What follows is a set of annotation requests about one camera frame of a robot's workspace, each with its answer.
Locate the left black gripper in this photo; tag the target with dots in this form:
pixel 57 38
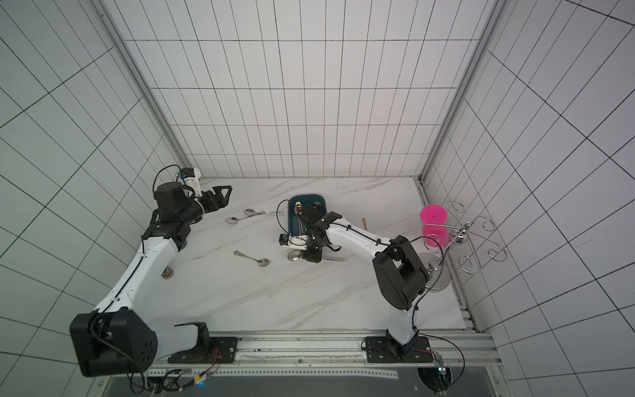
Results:
pixel 209 196

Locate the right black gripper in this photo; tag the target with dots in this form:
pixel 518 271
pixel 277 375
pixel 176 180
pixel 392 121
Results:
pixel 313 233

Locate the teal plastic storage box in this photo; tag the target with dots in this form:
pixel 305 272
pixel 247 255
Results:
pixel 302 208

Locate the silver matte round spoon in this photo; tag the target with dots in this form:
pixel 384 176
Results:
pixel 297 255

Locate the silver spoon with printed handle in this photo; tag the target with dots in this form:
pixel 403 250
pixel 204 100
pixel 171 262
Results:
pixel 250 212

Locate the small ornate silver spoon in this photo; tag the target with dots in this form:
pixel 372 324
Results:
pixel 262 262

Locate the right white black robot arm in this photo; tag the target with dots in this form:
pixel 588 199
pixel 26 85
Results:
pixel 400 274

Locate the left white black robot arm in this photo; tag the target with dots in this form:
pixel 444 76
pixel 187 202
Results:
pixel 115 339

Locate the small brown spice jar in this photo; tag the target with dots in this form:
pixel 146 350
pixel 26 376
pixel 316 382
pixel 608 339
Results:
pixel 167 273

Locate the pink plastic cup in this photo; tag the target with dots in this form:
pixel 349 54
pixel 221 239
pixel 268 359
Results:
pixel 434 219

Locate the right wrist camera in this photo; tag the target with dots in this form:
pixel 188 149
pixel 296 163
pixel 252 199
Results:
pixel 294 242

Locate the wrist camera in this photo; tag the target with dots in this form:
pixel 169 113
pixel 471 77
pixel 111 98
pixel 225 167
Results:
pixel 294 242
pixel 191 177

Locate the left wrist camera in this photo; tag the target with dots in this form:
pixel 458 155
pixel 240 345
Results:
pixel 191 177

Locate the chrome wire cup rack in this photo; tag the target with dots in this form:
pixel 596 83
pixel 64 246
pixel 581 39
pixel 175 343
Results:
pixel 468 249

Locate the aluminium mounting rail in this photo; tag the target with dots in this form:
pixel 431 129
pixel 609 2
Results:
pixel 313 353

